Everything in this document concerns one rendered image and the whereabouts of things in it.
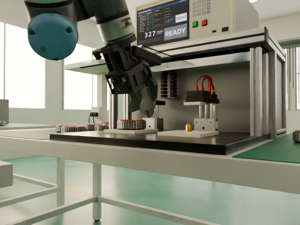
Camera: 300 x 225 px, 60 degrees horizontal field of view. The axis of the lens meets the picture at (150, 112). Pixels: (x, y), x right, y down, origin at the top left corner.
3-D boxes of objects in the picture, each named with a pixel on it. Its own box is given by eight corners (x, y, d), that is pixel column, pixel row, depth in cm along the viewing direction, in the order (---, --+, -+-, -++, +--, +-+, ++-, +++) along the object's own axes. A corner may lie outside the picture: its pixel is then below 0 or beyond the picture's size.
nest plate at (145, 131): (134, 134, 89) (134, 131, 89) (103, 132, 98) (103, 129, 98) (158, 132, 101) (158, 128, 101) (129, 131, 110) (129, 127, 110)
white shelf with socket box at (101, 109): (99, 129, 167) (99, 58, 168) (63, 127, 188) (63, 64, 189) (133, 127, 196) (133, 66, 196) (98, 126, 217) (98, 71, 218)
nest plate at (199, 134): (200, 137, 75) (200, 133, 75) (156, 135, 84) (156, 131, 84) (218, 134, 87) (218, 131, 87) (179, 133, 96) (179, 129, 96)
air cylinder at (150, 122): (156, 131, 107) (156, 118, 107) (142, 130, 112) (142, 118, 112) (163, 130, 111) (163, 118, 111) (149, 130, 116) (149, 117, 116)
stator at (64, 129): (70, 135, 110) (70, 126, 110) (56, 134, 117) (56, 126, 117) (91, 134, 119) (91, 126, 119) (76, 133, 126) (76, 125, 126)
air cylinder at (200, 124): (213, 133, 93) (213, 118, 93) (193, 132, 98) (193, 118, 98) (218, 132, 97) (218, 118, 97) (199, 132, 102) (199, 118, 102)
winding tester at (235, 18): (233, 34, 90) (233, -24, 90) (135, 52, 115) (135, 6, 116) (259, 56, 122) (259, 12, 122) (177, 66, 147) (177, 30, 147)
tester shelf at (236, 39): (265, 40, 82) (265, 26, 82) (108, 64, 121) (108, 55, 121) (286, 63, 118) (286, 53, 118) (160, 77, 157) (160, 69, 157)
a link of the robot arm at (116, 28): (111, 18, 62) (138, 10, 57) (118, 37, 63) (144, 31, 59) (89, 27, 56) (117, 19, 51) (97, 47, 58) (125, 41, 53)
